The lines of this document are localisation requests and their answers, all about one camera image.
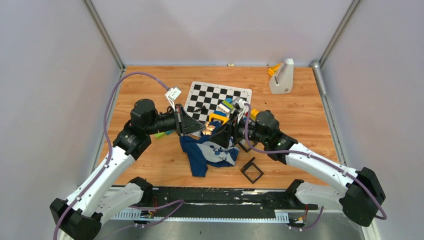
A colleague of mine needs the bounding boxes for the grey corner pipe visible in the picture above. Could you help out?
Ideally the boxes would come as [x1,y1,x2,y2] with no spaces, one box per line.
[310,60,328,105]

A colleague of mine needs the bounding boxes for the white wedge stand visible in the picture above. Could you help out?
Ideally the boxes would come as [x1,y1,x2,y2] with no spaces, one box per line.
[268,58,295,95]

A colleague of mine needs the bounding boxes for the black white chessboard mat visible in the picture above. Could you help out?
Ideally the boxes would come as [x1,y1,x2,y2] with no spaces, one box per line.
[184,81,253,122]

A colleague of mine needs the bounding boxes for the green toy block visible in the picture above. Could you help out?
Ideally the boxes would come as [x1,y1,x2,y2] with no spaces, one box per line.
[154,130,175,139]

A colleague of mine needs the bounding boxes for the black square display box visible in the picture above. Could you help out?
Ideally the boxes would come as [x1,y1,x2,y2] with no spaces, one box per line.
[237,139,251,153]

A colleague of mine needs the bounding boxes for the yellow blue toy car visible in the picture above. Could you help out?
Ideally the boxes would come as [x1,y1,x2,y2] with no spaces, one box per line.
[249,108,259,122]

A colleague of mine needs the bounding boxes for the yellow triangle toy block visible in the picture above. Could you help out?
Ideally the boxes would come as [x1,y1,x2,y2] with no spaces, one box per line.
[208,113,229,125]

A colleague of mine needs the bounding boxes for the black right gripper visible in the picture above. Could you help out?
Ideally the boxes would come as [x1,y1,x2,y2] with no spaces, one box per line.
[208,111,268,149]

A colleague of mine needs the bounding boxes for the orange plastic piece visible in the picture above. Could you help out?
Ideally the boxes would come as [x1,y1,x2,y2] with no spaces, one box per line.
[267,62,282,77]

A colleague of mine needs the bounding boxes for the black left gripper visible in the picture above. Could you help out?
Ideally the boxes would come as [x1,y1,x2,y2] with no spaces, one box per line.
[145,103,206,137]

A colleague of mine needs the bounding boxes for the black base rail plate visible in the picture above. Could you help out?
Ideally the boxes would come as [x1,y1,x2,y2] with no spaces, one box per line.
[136,187,318,219]

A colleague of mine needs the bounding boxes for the red leaf brooch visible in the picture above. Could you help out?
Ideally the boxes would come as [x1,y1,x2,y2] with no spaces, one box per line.
[201,122,216,136]

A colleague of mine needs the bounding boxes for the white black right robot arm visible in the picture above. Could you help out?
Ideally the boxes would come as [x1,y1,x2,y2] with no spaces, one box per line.
[211,110,387,227]

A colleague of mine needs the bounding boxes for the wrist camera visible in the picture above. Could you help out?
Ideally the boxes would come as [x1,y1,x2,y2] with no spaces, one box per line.
[165,87,182,102]
[231,97,249,112]

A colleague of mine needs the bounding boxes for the stacked coloured toy blocks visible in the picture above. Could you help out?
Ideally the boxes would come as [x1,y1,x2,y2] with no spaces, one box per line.
[213,98,235,117]

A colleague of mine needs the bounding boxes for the open black display box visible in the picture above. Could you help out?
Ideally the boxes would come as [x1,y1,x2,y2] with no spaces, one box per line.
[240,157,264,184]

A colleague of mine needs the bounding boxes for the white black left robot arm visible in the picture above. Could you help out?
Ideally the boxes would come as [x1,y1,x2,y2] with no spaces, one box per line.
[50,99,206,240]

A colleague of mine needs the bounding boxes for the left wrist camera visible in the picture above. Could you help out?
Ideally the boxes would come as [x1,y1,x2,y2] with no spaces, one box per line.
[165,87,182,102]

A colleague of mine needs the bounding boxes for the blue t-shirt garment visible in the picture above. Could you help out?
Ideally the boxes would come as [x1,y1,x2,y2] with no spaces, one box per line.
[179,134,240,178]

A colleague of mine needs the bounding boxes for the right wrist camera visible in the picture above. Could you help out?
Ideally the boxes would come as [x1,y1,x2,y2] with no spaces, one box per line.
[231,97,249,112]

